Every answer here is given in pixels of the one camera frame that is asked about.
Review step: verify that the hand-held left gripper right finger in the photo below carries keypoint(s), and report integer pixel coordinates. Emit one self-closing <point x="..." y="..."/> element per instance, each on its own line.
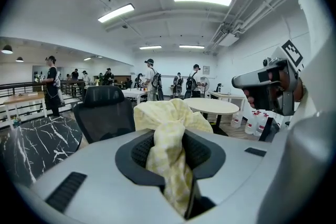
<point x="236" y="173"/>

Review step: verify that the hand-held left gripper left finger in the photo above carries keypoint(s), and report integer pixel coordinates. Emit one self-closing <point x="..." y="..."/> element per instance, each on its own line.
<point x="105" y="178"/>

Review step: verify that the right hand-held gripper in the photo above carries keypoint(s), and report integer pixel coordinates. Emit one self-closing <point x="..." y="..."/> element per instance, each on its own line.
<point x="286" y="102"/>

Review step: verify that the yellow clothes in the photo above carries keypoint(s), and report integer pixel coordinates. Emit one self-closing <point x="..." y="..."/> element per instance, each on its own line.
<point x="168" y="118"/>

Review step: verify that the person's right hand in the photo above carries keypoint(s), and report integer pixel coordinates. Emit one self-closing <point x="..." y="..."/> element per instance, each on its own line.
<point x="250" y="98"/>

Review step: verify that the group of clear water bottles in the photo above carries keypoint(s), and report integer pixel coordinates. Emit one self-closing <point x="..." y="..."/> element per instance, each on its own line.
<point x="250" y="123"/>

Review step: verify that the white-legged side desk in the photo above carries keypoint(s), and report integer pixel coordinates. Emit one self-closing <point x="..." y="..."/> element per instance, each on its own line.
<point x="228" y="94"/>

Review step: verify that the black mesh office chair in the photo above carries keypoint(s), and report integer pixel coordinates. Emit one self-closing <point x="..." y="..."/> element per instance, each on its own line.
<point x="105" y="112"/>

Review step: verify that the beige round table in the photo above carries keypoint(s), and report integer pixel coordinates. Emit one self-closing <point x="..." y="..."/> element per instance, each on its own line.
<point x="212" y="106"/>

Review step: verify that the black marble round table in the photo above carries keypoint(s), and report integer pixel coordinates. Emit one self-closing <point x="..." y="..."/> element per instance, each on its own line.
<point x="36" y="144"/>

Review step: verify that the black floor fan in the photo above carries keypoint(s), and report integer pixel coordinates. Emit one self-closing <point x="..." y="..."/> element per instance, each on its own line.
<point x="205" y="82"/>

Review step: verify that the white air conditioner unit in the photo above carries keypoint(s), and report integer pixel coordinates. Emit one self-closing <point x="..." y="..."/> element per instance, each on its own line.
<point x="227" y="38"/>

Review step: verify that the white rectangular table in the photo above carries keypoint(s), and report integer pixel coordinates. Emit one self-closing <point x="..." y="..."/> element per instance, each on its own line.
<point x="134" y="92"/>

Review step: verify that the wooden desk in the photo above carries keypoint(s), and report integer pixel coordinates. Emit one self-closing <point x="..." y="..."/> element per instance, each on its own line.
<point x="23" y="98"/>

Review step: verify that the black metal railing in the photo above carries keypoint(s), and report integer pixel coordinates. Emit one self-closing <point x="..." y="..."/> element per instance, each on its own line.
<point x="15" y="84"/>

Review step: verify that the black pendant lamp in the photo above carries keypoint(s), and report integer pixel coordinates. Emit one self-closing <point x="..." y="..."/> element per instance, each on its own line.
<point x="7" y="49"/>
<point x="19" y="59"/>

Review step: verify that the framed wall poster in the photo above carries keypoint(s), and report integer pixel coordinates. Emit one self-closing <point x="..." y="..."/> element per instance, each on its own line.
<point x="206" y="69"/>

